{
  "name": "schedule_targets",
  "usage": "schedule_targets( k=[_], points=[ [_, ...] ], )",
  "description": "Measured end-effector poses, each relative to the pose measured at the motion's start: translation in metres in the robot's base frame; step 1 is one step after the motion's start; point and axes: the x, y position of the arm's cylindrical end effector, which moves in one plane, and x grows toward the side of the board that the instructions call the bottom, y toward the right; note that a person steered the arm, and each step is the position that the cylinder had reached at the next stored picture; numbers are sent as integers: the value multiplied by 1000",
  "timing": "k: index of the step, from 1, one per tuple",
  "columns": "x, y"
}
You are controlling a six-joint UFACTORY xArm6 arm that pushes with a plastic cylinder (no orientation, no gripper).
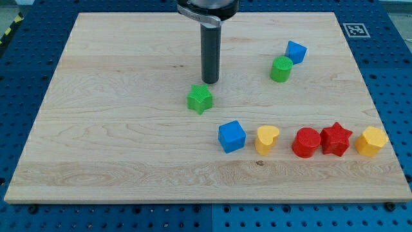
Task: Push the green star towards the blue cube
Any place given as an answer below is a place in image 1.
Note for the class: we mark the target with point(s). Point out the black bolt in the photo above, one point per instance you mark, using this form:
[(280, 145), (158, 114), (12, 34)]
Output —
[(390, 206), (33, 209)]

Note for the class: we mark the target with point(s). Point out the yellow hexagon block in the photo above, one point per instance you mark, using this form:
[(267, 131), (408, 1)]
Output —
[(371, 141)]

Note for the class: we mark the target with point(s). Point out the green cylinder block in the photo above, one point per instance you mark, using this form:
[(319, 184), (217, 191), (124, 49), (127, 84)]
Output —
[(281, 68)]

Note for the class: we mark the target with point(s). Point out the red star block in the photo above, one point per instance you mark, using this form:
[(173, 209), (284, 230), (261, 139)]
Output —
[(335, 139)]

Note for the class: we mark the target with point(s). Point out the yellow heart block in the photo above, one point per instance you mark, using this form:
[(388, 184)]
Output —
[(266, 138)]

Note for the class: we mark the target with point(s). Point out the black bolt right front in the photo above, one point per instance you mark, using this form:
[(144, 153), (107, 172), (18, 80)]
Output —
[(390, 206)]

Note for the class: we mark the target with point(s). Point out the green star block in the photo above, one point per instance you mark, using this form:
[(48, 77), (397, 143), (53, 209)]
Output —
[(199, 98)]

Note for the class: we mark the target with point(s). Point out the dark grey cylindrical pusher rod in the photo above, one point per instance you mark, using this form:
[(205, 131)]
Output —
[(210, 54)]

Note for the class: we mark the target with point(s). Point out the wooden board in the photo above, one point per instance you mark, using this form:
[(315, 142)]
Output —
[(114, 128)]

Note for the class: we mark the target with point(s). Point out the red cylinder block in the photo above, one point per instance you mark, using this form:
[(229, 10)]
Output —
[(306, 142)]

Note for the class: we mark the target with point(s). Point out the black and silver arm flange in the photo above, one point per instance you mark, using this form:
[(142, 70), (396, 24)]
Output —
[(209, 13)]

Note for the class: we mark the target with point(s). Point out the white fiducial marker tag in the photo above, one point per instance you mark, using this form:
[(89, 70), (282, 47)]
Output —
[(356, 30)]

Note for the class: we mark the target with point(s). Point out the blue cube block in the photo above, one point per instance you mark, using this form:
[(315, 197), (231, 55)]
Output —
[(231, 136)]

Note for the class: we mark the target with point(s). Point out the black bolt left front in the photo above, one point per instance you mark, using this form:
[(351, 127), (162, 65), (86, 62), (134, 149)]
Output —
[(33, 209)]

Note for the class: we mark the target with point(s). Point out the blue triangular prism block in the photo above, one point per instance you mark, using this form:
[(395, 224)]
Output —
[(296, 52)]

